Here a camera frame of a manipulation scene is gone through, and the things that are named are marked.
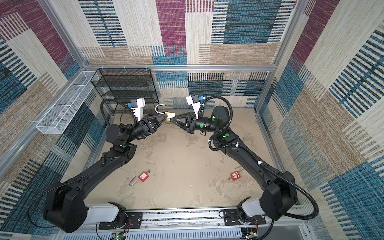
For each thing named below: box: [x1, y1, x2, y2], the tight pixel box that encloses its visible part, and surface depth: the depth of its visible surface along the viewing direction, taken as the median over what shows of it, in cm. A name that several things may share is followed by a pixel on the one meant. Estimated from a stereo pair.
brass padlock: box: [155, 104, 175, 123], surface depth 61 cm
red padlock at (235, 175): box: [230, 171, 241, 181], surface depth 87 cm
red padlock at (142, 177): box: [129, 170, 151, 186], surface depth 88 cm
